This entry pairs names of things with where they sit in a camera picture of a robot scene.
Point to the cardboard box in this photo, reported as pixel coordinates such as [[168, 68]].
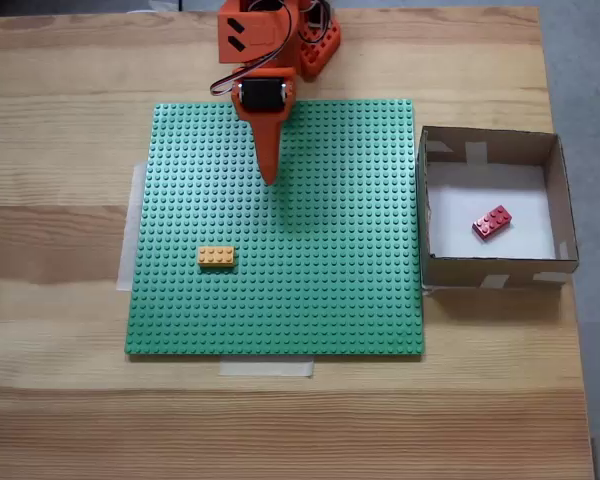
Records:
[[562, 200]]

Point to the yellow lego block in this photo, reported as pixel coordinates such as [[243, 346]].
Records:
[[217, 257]]

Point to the green lego baseplate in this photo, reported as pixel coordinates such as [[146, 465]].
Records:
[[290, 280]]

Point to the translucent masking tape strip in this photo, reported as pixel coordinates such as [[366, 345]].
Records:
[[130, 235], [267, 368]]

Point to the red lego block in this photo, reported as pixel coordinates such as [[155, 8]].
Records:
[[492, 222]]

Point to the white paper sheet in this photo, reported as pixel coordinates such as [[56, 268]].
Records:
[[490, 185]]

